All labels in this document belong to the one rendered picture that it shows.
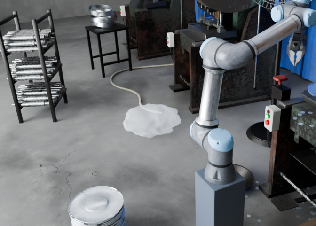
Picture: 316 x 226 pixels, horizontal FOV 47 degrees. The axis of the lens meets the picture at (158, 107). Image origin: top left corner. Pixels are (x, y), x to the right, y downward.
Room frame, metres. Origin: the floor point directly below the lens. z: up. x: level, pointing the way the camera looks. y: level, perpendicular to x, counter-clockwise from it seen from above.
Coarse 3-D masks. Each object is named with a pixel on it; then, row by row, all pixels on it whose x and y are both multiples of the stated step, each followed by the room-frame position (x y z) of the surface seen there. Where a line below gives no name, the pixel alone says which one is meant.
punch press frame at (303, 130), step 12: (300, 108) 1.72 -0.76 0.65; (312, 108) 1.72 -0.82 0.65; (300, 120) 1.69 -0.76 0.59; (312, 120) 1.61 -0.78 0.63; (300, 132) 1.68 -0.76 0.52; (312, 132) 1.60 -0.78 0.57; (312, 144) 1.58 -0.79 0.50; (288, 180) 1.71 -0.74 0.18; (300, 192) 1.60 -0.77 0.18; (312, 204) 1.50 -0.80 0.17
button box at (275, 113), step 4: (268, 108) 1.79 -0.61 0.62; (272, 108) 1.78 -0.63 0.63; (276, 108) 1.78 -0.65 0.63; (272, 112) 1.75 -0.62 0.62; (276, 112) 1.75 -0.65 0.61; (280, 112) 1.76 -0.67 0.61; (272, 116) 1.75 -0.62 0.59; (276, 116) 1.75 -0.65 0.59; (272, 120) 1.75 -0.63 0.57; (276, 120) 1.75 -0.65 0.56; (264, 124) 1.81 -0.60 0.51; (272, 124) 1.75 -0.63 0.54; (276, 124) 1.75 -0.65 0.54; (268, 128) 1.78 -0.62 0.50; (272, 128) 1.75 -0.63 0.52; (276, 128) 1.75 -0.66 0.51; (268, 132) 1.82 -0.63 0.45; (268, 136) 1.82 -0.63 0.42; (268, 140) 1.82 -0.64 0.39; (268, 144) 1.82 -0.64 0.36
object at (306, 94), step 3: (303, 93) 1.62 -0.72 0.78; (306, 93) 1.62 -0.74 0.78; (309, 93) 1.62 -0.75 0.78; (303, 96) 1.61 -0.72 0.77; (306, 96) 1.59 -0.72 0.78; (309, 96) 1.58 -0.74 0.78; (312, 96) 1.58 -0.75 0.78; (315, 96) 1.58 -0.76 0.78; (309, 99) 1.56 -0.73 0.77; (312, 99) 1.55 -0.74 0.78; (315, 99) 1.55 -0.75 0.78; (315, 102) 1.53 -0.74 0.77
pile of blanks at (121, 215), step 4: (124, 208) 1.56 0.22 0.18; (120, 212) 1.47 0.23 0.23; (124, 212) 1.52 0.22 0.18; (116, 216) 1.44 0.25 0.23; (120, 216) 1.47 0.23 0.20; (124, 216) 1.51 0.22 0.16; (72, 220) 1.44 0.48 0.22; (76, 220) 1.42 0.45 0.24; (108, 220) 1.41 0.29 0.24; (112, 220) 1.42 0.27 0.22; (116, 220) 1.44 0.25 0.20; (120, 220) 1.46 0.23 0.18; (124, 220) 1.50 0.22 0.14; (72, 224) 1.46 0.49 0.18; (76, 224) 1.42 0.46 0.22; (80, 224) 1.40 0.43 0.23; (84, 224) 1.39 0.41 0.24; (88, 224) 1.39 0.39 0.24; (92, 224) 1.39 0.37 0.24; (96, 224) 1.39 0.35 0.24; (100, 224) 1.41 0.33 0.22; (104, 224) 1.40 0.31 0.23; (108, 224) 1.41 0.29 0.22; (112, 224) 1.43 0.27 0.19; (116, 224) 1.44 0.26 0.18; (120, 224) 1.46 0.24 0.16; (124, 224) 1.50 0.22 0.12
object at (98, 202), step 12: (96, 192) 1.63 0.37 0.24; (108, 192) 1.62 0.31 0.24; (72, 204) 1.54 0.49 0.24; (84, 204) 1.53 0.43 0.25; (96, 204) 1.52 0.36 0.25; (108, 204) 1.52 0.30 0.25; (120, 204) 1.52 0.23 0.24; (72, 216) 1.45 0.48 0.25; (84, 216) 1.44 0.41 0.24; (96, 216) 1.44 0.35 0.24; (108, 216) 1.43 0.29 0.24
